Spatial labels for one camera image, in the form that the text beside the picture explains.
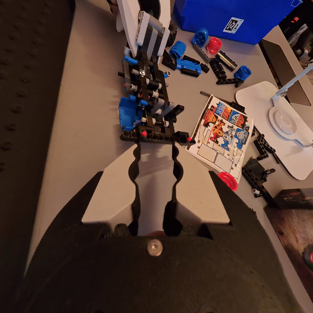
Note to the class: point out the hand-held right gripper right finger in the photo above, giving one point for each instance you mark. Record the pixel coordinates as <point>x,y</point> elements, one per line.
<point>203,195</point>

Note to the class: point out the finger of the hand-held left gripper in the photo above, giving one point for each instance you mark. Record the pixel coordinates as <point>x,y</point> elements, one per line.
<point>166,12</point>
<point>128,19</point>

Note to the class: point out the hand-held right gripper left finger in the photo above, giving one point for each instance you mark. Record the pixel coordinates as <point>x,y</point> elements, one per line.
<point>110,195</point>

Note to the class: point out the long black holed beam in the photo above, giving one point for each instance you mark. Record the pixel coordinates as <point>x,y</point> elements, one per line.
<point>159,138</point>

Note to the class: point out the black toy vehicle chassis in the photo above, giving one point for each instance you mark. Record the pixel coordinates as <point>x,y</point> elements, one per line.
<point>146,97</point>

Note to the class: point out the grey desk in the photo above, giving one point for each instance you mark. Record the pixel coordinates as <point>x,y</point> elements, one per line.
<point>97,122</point>

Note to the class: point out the black toy tyre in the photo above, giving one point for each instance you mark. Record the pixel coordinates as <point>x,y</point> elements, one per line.
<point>173,34</point>

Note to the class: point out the red toy wheel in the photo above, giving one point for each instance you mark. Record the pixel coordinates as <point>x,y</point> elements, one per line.
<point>227,181</point>
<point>214,45</point>

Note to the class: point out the blue curved toy panel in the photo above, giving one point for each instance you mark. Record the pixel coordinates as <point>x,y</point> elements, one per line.
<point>177,49</point>

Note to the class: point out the blue plastic bin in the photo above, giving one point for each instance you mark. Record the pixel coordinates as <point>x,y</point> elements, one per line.
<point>207,17</point>

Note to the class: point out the blue toy wheel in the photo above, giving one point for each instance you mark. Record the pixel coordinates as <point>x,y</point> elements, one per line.
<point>200,37</point>
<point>242,72</point>

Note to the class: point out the colourful sticker sheet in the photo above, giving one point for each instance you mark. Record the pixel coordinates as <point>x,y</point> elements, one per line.
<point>207,151</point>

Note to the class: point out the grey holed toy beam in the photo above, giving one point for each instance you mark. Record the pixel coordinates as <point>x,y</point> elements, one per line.
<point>201,53</point>

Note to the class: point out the blue and black toy block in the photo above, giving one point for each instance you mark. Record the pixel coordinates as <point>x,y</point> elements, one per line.
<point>188,65</point>

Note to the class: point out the black toy cylinder piece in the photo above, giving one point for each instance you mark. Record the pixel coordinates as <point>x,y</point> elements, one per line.
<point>226,60</point>

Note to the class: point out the cluster of black toy beams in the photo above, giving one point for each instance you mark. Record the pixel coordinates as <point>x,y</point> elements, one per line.
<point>217,69</point>

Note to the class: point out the black toy set box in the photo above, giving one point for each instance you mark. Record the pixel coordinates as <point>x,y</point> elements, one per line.
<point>293,232</point>

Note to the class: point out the white stand base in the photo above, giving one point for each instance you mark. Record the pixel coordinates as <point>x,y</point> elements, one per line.
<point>256,102</point>

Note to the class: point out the black perforated board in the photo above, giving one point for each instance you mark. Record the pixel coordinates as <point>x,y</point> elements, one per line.
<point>29,122</point>

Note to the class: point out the flat metal support bar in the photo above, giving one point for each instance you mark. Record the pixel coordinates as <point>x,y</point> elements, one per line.
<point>293,82</point>

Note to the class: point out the black toy frame piece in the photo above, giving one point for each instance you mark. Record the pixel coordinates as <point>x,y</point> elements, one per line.
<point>254,171</point>
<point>265,148</point>

